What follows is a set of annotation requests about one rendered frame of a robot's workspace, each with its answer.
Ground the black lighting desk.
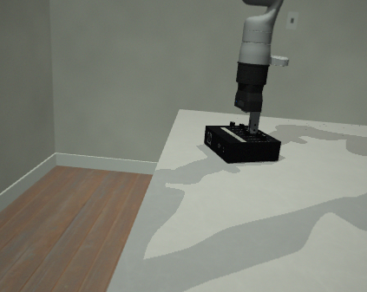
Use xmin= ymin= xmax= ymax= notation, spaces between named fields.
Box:
xmin=204 ymin=121 xmax=281 ymax=164

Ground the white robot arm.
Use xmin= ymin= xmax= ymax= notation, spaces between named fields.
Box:
xmin=242 ymin=0 xmax=284 ymax=43

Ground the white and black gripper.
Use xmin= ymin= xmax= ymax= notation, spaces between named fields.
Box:
xmin=234 ymin=42 xmax=289 ymax=133

